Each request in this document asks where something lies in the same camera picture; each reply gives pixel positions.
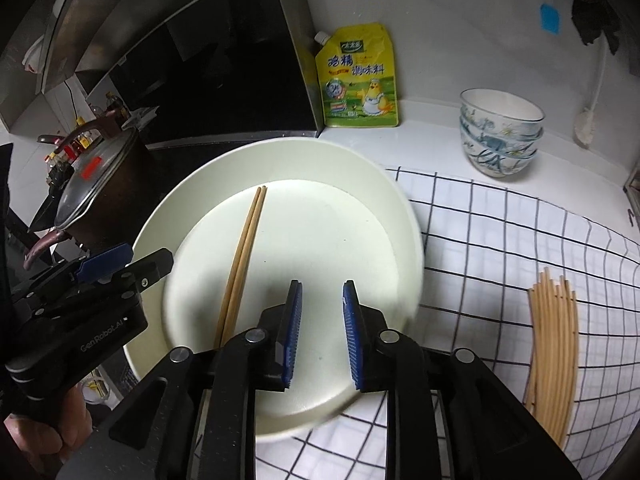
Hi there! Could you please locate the wooden chopstick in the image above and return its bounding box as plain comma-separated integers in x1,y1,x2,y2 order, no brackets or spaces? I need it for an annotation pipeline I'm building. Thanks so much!
558,278,579,448
536,268,554,426
213,186,262,349
220,186,267,348
549,276,570,443

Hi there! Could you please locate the left hand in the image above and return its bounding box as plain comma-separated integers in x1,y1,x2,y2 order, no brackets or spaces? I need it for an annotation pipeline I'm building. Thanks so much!
4,385,92,474

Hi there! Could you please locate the dark pot with glass lid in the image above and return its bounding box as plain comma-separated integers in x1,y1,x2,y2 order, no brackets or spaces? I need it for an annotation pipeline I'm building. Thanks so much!
23,110,160,270

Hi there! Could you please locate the checkered white cloth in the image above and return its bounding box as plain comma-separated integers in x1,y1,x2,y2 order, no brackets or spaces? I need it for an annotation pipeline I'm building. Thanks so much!
254,167,640,480

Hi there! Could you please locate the white round plate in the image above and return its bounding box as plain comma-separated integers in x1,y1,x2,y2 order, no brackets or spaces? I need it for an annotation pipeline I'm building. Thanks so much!
125,138,424,441

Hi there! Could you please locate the wooden chopstick on cloth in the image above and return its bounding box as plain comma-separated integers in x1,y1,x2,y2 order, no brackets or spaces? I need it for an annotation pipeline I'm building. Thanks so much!
558,278,579,448
536,268,554,426
549,276,570,443

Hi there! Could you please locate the bottom floral bowl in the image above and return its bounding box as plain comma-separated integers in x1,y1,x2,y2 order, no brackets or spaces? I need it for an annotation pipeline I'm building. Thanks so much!
460,128,537,178

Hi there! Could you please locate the floral bowl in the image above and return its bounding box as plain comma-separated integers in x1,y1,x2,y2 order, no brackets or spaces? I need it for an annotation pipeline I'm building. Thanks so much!
460,128,537,178
460,88,544,122

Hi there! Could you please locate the black range hood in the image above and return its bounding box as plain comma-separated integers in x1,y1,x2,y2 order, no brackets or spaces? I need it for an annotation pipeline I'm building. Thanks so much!
1,0,323,148

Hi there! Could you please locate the top floral bowl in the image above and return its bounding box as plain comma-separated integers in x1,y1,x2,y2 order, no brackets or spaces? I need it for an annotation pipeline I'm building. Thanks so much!
460,88,544,122

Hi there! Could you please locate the yellow seasoning pouch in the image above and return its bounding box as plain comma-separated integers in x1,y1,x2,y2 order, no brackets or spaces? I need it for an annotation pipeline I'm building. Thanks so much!
316,23,399,128

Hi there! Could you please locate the white hanging brush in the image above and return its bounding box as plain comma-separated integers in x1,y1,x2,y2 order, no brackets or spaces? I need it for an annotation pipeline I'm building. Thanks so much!
574,36,608,150

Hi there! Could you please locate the black hanging cloth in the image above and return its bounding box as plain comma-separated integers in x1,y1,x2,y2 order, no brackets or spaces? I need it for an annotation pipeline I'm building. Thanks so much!
570,0,622,55

